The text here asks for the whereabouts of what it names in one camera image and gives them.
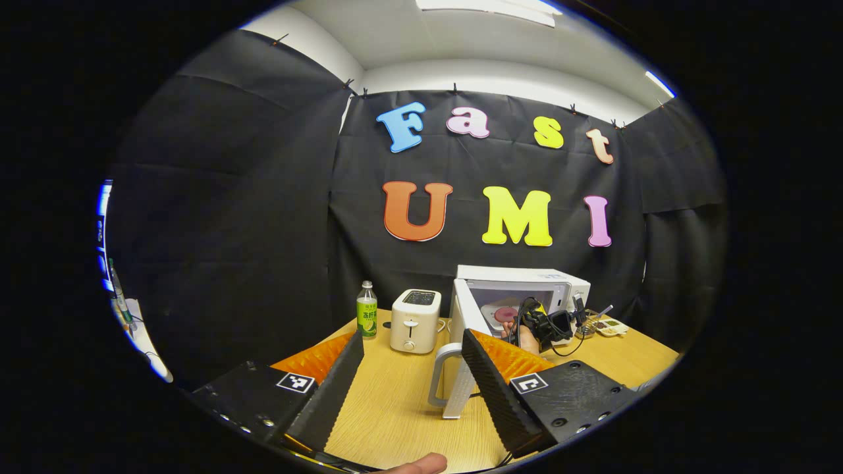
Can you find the small ceiling light panel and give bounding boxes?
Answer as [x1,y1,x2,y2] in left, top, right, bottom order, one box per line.
[645,69,676,99]

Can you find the long ceiling light panel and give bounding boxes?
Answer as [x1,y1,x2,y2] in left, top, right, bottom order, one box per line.
[415,0,557,27]

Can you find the white side desk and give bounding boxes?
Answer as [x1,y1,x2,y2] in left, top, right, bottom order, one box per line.
[112,296,174,384]

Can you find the white square food plate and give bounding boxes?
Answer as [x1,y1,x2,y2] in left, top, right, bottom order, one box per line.
[483,300,528,328]

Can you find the green label drink bottle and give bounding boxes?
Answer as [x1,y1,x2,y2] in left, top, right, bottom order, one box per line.
[356,281,379,340]

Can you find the white toaster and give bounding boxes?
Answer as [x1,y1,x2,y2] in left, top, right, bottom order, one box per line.
[390,289,443,355]

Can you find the black backdrop cloth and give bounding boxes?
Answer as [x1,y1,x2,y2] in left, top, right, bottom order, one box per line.
[105,30,728,389]

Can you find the white microwave oven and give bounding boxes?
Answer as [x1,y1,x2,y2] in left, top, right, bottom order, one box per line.
[428,265,591,420]

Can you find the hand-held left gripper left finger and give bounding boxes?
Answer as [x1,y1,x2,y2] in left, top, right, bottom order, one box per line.
[191,328,365,455]

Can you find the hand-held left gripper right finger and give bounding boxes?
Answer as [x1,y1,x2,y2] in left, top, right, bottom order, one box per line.
[461,328,643,460]

